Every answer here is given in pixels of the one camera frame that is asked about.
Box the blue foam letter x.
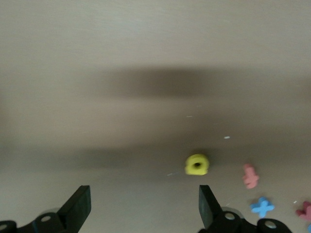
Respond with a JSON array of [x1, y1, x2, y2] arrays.
[[250, 196, 276, 218]]

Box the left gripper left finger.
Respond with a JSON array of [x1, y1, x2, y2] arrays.
[[18, 185, 92, 233]]

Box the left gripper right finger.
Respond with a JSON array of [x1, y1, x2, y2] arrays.
[[198, 185, 256, 233]]

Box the yellow foam letter d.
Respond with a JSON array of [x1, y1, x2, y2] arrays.
[[184, 153, 210, 176]]

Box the dark red foam letter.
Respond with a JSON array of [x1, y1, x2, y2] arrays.
[[295, 200, 311, 221]]

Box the pink foam letter f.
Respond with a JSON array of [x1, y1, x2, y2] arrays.
[[242, 163, 260, 190]]

